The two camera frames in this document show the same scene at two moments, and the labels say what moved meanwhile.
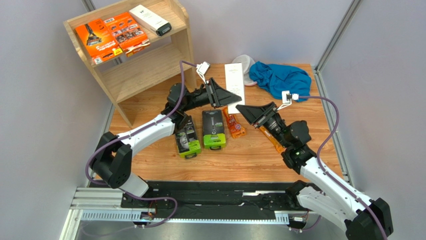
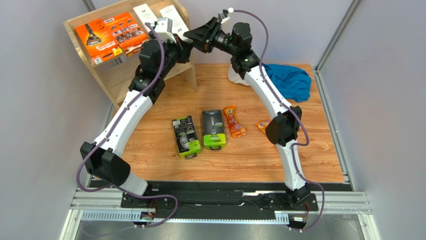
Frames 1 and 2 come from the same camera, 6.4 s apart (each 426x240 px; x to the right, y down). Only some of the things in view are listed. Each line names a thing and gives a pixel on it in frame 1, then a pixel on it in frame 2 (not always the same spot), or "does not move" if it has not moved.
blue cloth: (276, 78) does not move
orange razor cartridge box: (127, 33) does not move
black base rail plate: (196, 199) does not move
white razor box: (234, 83) to (179, 27)
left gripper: (217, 96) to (183, 49)
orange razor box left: (98, 41) does not move
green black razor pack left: (188, 140) does not move
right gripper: (267, 114) to (209, 34)
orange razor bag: (235, 127) does not move
